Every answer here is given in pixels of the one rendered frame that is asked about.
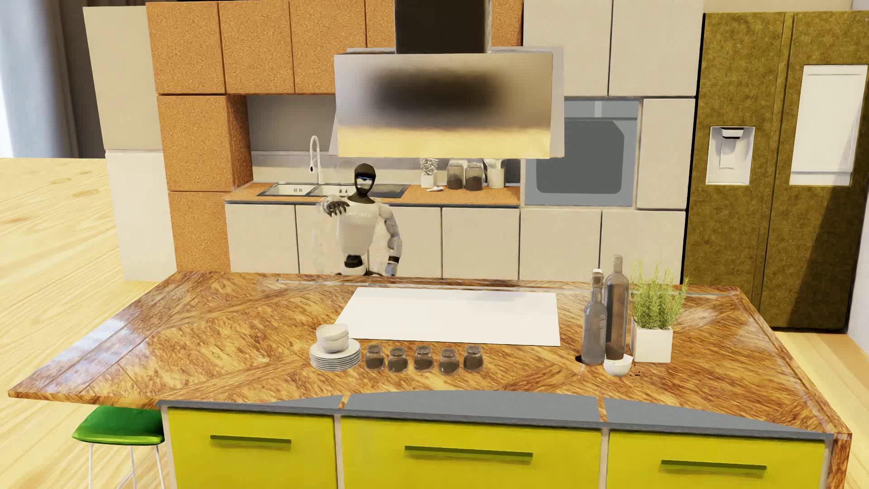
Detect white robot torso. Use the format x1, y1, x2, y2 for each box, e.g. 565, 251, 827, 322
337, 197, 382, 277

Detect black robot head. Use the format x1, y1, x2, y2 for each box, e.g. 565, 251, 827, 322
353, 163, 377, 200

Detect steel kitchen sink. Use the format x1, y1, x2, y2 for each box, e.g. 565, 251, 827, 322
257, 182, 410, 200

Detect white flat cooktop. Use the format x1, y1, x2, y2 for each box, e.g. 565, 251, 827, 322
334, 287, 562, 347

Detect stacked white bowls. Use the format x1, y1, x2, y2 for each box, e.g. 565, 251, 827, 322
315, 323, 350, 354

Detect beige lower cabinets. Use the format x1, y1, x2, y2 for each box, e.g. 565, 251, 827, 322
224, 204, 687, 283

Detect beige cabinets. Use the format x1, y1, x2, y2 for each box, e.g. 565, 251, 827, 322
523, 0, 703, 98
224, 204, 687, 283

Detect stack of white plates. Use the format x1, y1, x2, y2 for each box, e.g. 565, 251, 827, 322
309, 337, 363, 373

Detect orange tall cabinet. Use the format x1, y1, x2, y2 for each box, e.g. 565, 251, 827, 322
158, 94, 252, 273

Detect steel range hood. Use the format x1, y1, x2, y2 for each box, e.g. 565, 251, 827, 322
330, 0, 566, 160

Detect wooden top kitchen island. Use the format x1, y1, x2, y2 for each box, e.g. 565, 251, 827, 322
7, 270, 853, 489

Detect orange upper cabinets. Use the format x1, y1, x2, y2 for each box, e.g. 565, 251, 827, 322
146, 0, 524, 96

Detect beige tall cabinet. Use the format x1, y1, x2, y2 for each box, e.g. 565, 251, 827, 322
83, 5, 177, 283

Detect wide yellow drawer front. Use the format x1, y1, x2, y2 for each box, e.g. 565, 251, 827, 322
339, 416, 604, 489

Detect short clear glass bottle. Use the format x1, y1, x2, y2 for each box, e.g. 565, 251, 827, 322
581, 269, 608, 366

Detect built-in grey oven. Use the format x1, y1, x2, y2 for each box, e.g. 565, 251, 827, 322
523, 98, 640, 208

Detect tall brown glass bottle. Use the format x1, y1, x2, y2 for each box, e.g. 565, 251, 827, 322
604, 255, 631, 361

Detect narrow yellow drawer front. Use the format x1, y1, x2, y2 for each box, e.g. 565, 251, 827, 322
166, 407, 338, 489

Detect potted herb white pot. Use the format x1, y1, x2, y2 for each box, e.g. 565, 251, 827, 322
628, 261, 690, 364

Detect green stool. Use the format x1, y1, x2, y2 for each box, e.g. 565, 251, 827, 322
72, 406, 167, 489

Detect beige upper cabinets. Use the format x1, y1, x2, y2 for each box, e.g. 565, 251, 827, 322
523, 0, 703, 98

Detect grey curtain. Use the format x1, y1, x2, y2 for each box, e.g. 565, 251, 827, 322
0, 0, 106, 160

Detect olive double door fridge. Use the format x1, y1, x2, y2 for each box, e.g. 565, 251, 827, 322
682, 12, 869, 331

